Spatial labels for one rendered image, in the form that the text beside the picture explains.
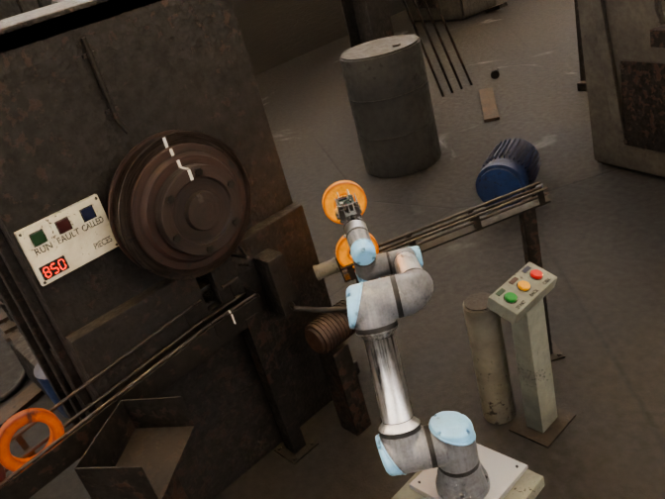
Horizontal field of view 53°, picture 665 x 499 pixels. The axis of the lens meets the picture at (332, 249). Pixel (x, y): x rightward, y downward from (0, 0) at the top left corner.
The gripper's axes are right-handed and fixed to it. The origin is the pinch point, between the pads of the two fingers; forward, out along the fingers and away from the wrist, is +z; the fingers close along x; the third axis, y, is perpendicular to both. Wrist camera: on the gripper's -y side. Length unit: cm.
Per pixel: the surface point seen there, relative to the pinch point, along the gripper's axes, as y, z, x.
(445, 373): -91, -19, -24
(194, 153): 38, -8, 42
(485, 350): -47, -45, -33
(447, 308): -102, 26, -38
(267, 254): -11.7, -5.0, 31.5
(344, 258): -21.6, -7.5, 5.2
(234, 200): 21.4, -13.9, 34.7
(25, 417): 1, -59, 106
